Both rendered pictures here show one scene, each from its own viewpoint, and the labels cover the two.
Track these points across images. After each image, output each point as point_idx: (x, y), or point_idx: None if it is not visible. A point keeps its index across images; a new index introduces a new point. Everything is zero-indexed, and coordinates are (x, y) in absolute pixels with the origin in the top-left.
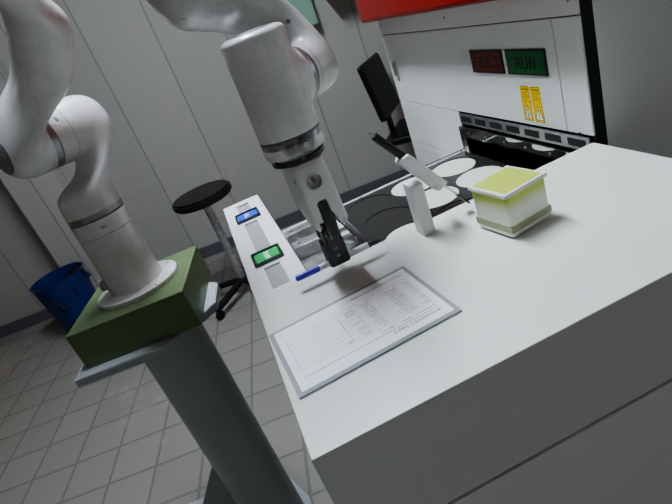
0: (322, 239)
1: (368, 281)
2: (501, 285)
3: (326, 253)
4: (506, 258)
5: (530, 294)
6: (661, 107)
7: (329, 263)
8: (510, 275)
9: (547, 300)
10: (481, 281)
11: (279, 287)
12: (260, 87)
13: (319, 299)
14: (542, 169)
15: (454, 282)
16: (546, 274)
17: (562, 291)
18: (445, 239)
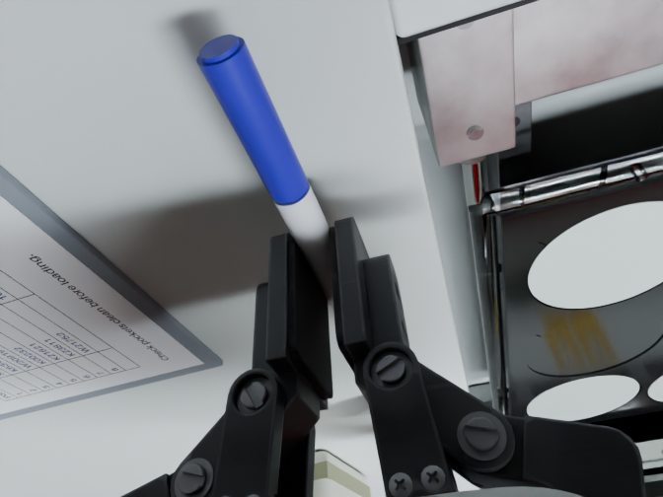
0: (247, 416)
1: (178, 291)
2: (66, 455)
3: (268, 311)
4: (167, 461)
5: (28, 470)
6: None
7: (277, 250)
8: (101, 461)
9: (6, 477)
10: (90, 441)
11: None
12: None
13: (82, 125)
14: None
15: (98, 418)
16: (90, 480)
17: (32, 485)
18: (320, 415)
